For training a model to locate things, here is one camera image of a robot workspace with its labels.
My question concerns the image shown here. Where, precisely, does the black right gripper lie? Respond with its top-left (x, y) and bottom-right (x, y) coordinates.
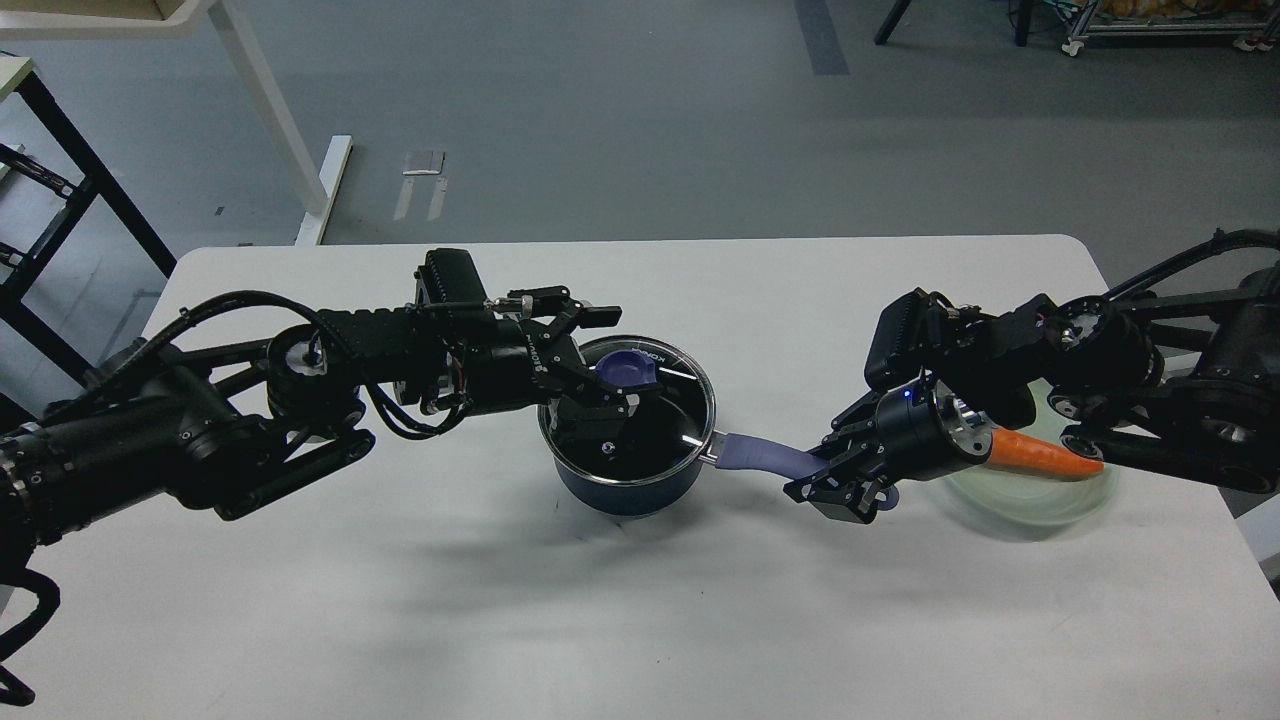
top-left (783, 380), bottom-right (993, 524)

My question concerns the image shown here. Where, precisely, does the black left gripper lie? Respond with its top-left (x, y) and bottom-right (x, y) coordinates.
top-left (462, 287), bottom-right (646, 433)

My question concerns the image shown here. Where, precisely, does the blue saucepan with purple handle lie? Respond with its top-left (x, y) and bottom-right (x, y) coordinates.
top-left (538, 334), bottom-right (901, 518)

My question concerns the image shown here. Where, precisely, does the glass lid with purple knob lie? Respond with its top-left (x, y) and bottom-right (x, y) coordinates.
top-left (538, 334), bottom-right (717, 489)

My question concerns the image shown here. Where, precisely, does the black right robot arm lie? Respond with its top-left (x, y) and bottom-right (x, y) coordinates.
top-left (783, 229), bottom-right (1277, 524)

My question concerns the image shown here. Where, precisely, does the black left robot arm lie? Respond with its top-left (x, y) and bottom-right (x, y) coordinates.
top-left (3, 286), bottom-right (658, 659)

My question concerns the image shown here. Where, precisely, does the orange carrot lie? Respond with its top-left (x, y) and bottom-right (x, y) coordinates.
top-left (988, 427), bottom-right (1105, 480)

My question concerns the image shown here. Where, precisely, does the clear glass plate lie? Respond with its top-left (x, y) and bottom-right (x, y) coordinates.
top-left (928, 380), bottom-right (1117, 537)

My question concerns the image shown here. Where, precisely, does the black stand legs background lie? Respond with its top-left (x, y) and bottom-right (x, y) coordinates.
top-left (870, 1), bottom-right (1041, 49)

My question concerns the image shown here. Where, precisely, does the black metal rack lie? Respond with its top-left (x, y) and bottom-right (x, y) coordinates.
top-left (1, 55), bottom-right (177, 380)

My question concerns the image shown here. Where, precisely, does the wheeled metal cart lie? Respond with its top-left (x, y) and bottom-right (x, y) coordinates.
top-left (1060, 1), bottom-right (1279, 56)

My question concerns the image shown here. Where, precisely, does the black camera box right wrist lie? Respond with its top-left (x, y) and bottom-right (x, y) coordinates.
top-left (864, 288), bottom-right (931, 392)

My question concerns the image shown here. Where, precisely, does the black camera box wrist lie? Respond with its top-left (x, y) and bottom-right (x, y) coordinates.
top-left (413, 249), bottom-right (489, 306)
top-left (864, 288), bottom-right (931, 392)

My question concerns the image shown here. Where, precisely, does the black camera box left wrist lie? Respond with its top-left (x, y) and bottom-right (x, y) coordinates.
top-left (413, 249), bottom-right (489, 306)

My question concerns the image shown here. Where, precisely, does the white table frame background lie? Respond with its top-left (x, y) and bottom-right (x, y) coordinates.
top-left (0, 0), bottom-right (353, 247)

